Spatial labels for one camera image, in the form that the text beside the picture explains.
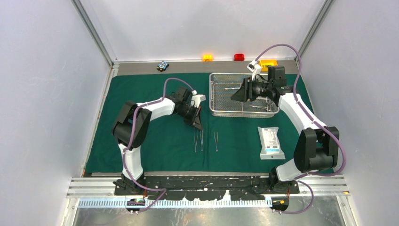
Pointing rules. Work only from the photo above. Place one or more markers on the aluminium frame rail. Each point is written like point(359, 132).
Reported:
point(102, 187)

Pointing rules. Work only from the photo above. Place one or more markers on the steel spatula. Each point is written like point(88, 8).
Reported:
point(202, 139)

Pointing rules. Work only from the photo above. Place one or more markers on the orange toy brick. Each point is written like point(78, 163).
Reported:
point(207, 58)

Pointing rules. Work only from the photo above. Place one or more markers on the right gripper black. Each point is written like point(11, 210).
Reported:
point(246, 92)

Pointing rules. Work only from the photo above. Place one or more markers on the thin steel tweezers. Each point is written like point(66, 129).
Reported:
point(216, 141)

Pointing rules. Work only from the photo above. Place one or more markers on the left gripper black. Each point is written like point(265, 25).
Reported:
point(195, 120)

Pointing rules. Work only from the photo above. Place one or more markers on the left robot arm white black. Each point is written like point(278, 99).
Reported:
point(132, 124)

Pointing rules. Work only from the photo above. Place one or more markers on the white paper packet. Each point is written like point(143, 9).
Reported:
point(271, 149)

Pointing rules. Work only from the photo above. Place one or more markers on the surgical forceps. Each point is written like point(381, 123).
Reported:
point(265, 108)

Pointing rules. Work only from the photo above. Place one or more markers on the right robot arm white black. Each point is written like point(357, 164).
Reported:
point(316, 148)

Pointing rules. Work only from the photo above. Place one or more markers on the green surgical cloth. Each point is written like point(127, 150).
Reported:
point(169, 143)

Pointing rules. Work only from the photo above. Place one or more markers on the metal mesh tray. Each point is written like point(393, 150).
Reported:
point(221, 105)

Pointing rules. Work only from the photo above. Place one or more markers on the long steel forceps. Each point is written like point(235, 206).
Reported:
point(195, 140)

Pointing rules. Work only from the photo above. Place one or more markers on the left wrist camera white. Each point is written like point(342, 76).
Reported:
point(197, 99)

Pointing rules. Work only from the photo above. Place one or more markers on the red toy brick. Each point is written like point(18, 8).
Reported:
point(239, 57)

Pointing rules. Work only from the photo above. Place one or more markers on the yellow toy block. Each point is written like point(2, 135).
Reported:
point(266, 63)

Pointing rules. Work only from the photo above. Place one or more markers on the small blue black toy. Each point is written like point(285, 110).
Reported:
point(162, 66)

